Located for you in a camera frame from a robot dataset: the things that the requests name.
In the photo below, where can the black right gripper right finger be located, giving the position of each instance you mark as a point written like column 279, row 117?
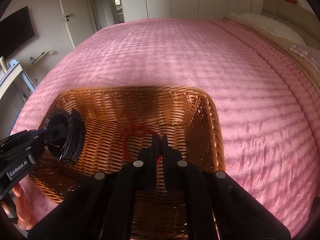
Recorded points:
column 216, row 206

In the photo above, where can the pink fluffy bedspread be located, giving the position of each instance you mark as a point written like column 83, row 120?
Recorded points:
column 227, row 95

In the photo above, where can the black wall television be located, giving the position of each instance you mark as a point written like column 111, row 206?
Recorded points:
column 16, row 30

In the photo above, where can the beige quilt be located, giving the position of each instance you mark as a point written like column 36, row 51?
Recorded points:
column 284, row 45

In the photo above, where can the brown wicker basket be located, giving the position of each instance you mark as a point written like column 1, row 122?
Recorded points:
column 130, row 139

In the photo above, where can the black smart watch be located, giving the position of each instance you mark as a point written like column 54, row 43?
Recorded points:
column 64, row 135

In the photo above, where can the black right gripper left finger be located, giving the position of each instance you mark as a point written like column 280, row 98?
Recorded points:
column 102, row 208

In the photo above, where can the small wall shelf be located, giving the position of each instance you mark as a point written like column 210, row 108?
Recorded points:
column 43, row 54

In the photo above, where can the pink patterned pillow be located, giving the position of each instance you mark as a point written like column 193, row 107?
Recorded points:
column 310, row 55

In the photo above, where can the beige bed headboard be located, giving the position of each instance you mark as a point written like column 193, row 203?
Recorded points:
column 302, row 21

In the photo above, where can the white desk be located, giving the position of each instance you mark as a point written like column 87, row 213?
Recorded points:
column 10, row 76

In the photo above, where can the white floral pillow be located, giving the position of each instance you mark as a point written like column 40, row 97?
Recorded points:
column 269, row 25

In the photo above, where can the gold thermos bottle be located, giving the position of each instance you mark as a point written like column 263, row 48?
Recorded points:
column 3, row 65

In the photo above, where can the white bedroom door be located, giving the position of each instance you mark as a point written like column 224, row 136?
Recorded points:
column 78, row 18

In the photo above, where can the person's left hand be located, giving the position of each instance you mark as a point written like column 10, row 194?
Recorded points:
column 24, row 212

